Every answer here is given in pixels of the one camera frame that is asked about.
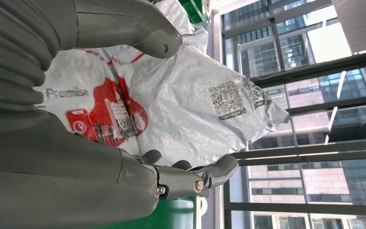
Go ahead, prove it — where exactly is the green conveyor belt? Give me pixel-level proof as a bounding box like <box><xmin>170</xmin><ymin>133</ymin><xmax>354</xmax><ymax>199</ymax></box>
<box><xmin>96</xmin><ymin>196</ymin><xmax>203</xmax><ymax>229</ymax></box>

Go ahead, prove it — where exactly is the white round conveyor end cap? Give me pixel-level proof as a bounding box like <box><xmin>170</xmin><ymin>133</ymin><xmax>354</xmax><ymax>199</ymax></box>
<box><xmin>197</xmin><ymin>196</ymin><xmax>209</xmax><ymax>219</ymax></box>

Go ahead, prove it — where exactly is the green plastic crate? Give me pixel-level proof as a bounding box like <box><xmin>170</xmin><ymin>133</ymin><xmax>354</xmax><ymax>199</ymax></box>
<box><xmin>178</xmin><ymin>0</ymin><xmax>208</xmax><ymax>25</ymax></box>

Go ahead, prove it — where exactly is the dark framed glass window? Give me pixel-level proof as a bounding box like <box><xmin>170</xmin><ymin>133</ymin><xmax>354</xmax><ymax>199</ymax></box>
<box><xmin>208</xmin><ymin>0</ymin><xmax>366</xmax><ymax>229</ymax></box>

